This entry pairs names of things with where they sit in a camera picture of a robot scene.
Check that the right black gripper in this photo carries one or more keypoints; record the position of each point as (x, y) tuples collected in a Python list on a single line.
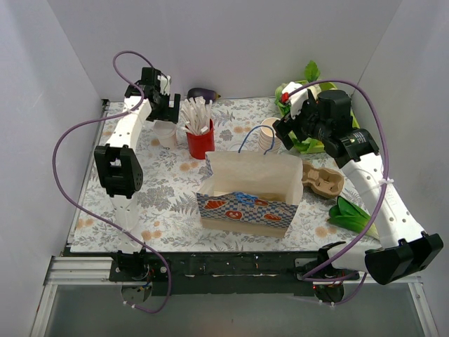
[(292, 123)]

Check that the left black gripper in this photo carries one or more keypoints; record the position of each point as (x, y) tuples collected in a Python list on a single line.
[(167, 109)]

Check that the white paper coffee cup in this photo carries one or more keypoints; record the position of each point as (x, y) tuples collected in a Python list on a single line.
[(168, 141)]

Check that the blue checkered paper bag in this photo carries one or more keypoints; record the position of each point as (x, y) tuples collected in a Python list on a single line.
[(250, 192)]

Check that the white cup lid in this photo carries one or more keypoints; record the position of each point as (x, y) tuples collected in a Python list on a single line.
[(164, 128)]

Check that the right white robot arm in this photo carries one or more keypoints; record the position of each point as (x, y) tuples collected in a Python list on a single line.
[(405, 247)]

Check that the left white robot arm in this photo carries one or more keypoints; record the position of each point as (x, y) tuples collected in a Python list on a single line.
[(119, 170)]

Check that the stack of paper cups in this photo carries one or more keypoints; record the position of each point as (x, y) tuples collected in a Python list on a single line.
[(267, 137)]

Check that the toy green lettuce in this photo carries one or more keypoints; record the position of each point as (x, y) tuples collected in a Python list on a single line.
[(283, 108)]

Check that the white wrapped straws bundle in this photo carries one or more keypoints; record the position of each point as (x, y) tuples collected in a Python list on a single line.
[(196, 115)]

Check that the purple toy eggplant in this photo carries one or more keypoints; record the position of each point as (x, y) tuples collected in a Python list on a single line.
[(207, 94)]

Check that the red straw holder cup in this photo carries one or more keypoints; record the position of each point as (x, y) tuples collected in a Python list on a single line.
[(200, 145)]

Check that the green plastic basket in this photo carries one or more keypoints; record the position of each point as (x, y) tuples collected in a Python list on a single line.
[(355, 122)]

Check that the toy bok choy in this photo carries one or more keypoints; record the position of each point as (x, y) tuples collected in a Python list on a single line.
[(347, 215)]

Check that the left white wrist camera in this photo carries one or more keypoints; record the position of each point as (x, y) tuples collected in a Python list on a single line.
[(165, 82)]

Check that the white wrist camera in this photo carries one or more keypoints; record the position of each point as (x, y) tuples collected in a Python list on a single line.
[(165, 82), (294, 94)]

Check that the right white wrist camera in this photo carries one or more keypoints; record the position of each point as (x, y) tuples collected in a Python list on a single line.
[(294, 94)]

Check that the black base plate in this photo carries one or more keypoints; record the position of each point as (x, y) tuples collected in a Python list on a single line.
[(192, 273)]

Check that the aluminium rail frame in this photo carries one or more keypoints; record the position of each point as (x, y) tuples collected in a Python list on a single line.
[(78, 299)]

